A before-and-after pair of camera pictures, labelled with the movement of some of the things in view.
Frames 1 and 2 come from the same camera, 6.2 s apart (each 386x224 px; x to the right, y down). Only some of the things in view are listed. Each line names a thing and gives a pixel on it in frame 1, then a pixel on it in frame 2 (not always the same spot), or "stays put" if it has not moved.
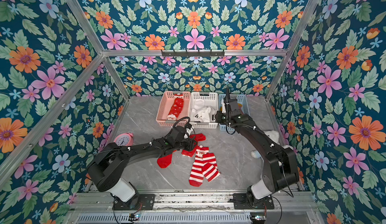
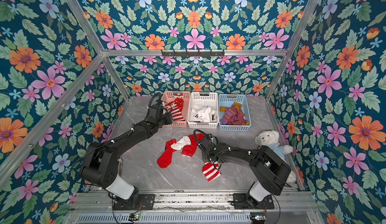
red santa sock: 178,102 stays put
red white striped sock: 196,177 → 177,115
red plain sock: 198,137 stays put
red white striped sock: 210,170 stays put
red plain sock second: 165,161 stays put
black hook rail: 192,53 stays put
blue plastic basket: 243,104 stays put
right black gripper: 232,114 → 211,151
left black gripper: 190,146 → 169,119
